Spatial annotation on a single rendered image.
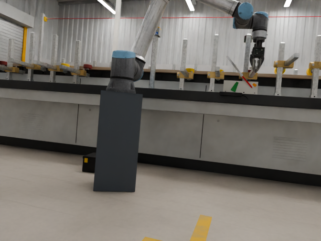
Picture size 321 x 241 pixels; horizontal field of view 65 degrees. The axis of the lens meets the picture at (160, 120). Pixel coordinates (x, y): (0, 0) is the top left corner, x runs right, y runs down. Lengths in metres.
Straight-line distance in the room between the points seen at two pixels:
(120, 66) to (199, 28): 8.52
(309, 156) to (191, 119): 1.01
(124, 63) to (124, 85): 0.14
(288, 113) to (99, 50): 9.73
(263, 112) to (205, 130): 0.53
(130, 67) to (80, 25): 10.45
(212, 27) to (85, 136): 7.95
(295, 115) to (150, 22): 1.28
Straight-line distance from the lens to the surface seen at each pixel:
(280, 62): 2.17
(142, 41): 1.81
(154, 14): 1.85
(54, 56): 2.66
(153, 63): 2.21
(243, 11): 1.68
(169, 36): 10.15
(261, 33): 1.81
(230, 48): 9.65
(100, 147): 1.54
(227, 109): 2.11
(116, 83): 1.58
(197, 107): 2.11
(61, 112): 2.81
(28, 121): 3.06
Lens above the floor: 0.49
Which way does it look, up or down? 2 degrees down
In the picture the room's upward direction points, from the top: 5 degrees clockwise
